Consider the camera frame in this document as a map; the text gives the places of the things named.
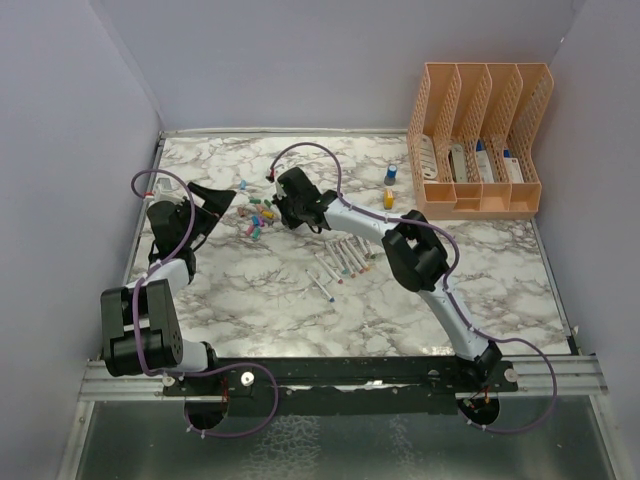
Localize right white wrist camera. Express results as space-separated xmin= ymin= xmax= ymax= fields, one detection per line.
xmin=269 ymin=172 xmax=286 ymax=198

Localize peach capped marker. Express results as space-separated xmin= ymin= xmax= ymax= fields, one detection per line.
xmin=346 ymin=240 xmax=370 ymax=271

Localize blue capped marker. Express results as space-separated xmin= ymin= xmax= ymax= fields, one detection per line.
xmin=305 ymin=269 xmax=335 ymax=303

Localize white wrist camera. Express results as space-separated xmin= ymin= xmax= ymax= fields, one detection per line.
xmin=269 ymin=172 xmax=286 ymax=198
xmin=151 ymin=178 xmax=182 ymax=203

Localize white printed card package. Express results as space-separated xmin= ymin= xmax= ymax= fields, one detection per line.
xmin=418 ymin=135 xmax=439 ymax=181

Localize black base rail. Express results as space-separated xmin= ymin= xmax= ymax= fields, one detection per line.
xmin=163 ymin=356 xmax=517 ymax=418

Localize purple capped marker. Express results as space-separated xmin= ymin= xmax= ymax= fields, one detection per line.
xmin=314 ymin=254 xmax=343 ymax=284

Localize white blue box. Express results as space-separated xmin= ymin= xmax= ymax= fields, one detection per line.
xmin=475 ymin=140 xmax=495 ymax=183

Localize teal capped marker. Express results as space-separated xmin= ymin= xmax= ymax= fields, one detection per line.
xmin=325 ymin=242 xmax=349 ymax=275

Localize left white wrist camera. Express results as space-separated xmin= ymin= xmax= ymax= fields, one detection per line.
xmin=151 ymin=178 xmax=182 ymax=203

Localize white red box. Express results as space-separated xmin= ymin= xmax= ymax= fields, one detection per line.
xmin=503 ymin=149 xmax=524 ymax=183

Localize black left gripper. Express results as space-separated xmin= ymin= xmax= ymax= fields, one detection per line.
xmin=176 ymin=182 xmax=235 ymax=247

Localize yellow self-inking stamp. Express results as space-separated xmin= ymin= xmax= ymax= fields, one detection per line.
xmin=383 ymin=188 xmax=394 ymax=210

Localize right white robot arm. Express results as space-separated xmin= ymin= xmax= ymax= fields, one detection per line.
xmin=267 ymin=167 xmax=502 ymax=391

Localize peach plastic desk organizer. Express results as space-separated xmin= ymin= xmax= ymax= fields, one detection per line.
xmin=407 ymin=62 xmax=554 ymax=220

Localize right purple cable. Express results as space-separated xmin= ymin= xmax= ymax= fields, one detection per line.
xmin=267 ymin=142 xmax=560 ymax=435

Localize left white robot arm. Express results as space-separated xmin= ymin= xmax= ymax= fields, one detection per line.
xmin=100 ymin=182 xmax=236 ymax=395

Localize aluminium frame rail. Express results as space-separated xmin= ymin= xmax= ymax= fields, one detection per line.
xmin=79 ymin=355 xmax=608 ymax=401

